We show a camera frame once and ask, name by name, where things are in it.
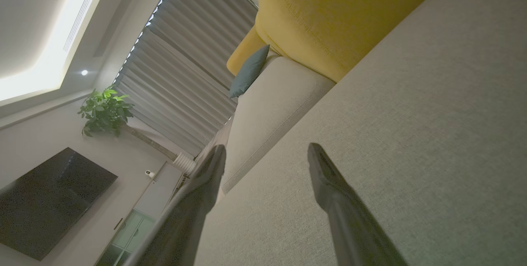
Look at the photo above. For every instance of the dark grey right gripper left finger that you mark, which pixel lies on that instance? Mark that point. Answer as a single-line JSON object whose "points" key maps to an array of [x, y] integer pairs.
{"points": [[193, 208]]}

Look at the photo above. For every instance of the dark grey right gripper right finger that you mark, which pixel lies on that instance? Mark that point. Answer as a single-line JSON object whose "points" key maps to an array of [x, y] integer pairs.
{"points": [[350, 216]]}

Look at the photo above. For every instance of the white and green TV cabinet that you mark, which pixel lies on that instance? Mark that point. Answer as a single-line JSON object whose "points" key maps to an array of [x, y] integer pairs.
{"points": [[148, 208]]}

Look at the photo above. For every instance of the white ribbed plant pot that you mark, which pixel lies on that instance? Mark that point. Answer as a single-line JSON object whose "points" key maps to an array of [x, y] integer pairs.
{"points": [[185, 163]]}

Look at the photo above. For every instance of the large grey sofa seat cushion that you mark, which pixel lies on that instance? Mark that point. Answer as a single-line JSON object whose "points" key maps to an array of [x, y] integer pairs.
{"points": [[411, 134]]}

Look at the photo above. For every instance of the small grey sofa seat cushion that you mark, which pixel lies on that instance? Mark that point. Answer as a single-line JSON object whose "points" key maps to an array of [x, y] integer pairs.
{"points": [[271, 109]]}

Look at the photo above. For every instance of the green potted tree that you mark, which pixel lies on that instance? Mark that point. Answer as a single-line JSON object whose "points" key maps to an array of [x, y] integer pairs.
{"points": [[105, 111]]}

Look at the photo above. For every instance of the grey pleated curtain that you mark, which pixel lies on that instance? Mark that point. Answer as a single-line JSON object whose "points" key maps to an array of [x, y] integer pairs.
{"points": [[185, 72]]}

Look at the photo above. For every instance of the teal throw pillow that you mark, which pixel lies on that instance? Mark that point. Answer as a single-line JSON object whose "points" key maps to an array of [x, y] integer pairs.
{"points": [[249, 72]]}

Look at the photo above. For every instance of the yellow sofa armrest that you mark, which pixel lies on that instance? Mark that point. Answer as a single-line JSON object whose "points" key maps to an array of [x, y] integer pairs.
{"points": [[245, 52]]}

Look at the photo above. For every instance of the yellow sofa back cushion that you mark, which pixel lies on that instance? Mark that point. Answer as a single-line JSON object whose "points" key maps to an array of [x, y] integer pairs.
{"points": [[337, 15]]}

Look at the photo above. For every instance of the small white security camera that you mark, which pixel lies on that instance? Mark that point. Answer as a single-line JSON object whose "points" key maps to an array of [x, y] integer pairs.
{"points": [[149, 173]]}

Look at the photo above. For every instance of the black wall television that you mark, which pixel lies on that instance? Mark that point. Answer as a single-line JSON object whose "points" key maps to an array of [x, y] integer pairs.
{"points": [[49, 204]]}

